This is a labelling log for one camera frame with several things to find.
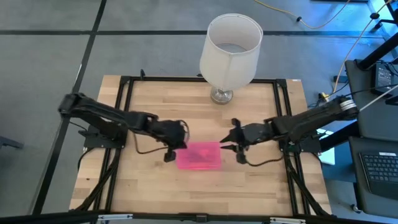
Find yellow hanging cable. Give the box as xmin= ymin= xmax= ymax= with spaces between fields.
xmin=332 ymin=0 xmax=393 ymax=94

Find black power adapter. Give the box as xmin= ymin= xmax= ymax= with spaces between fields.
xmin=371 ymin=63 xmax=395 ymax=96

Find grey chair base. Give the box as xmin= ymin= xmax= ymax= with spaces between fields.
xmin=0 ymin=136 xmax=25 ymax=151

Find black tripod base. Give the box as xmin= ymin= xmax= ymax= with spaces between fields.
xmin=369 ymin=0 xmax=398 ymax=32

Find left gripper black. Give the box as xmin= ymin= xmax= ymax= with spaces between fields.
xmin=147 ymin=119 xmax=190 ymax=163

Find black rig crossbeam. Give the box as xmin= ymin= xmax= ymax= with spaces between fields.
xmin=0 ymin=210 xmax=398 ymax=224

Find black diagonal stand beam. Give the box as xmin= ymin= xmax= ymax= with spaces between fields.
xmin=356 ymin=30 xmax=398 ymax=71

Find black keyboard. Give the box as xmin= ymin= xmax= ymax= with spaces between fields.
xmin=348 ymin=136 xmax=398 ymax=215

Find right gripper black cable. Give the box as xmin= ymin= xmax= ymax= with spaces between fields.
xmin=246 ymin=154 xmax=285 ymax=167

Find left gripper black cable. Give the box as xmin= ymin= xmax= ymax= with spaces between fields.
xmin=132 ymin=133 xmax=171 ymax=156

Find table lamp with white shade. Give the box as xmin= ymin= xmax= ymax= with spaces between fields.
xmin=199 ymin=12 xmax=264 ymax=105

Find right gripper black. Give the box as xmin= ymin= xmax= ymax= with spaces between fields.
xmin=220 ymin=118 xmax=276 ymax=165

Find dark grey side desk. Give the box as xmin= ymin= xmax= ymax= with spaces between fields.
xmin=344 ymin=58 xmax=398 ymax=139

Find black aluminium table frame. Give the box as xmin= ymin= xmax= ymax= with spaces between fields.
xmin=74 ymin=75 xmax=331 ymax=218

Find yellow floor cable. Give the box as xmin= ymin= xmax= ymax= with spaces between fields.
xmin=254 ymin=0 xmax=352 ymax=30

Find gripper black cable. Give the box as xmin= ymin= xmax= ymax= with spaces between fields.
xmin=246 ymin=154 xmax=285 ymax=167
xmin=132 ymin=133 xmax=171 ymax=156

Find white rod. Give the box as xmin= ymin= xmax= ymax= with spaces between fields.
xmin=358 ymin=92 xmax=398 ymax=112

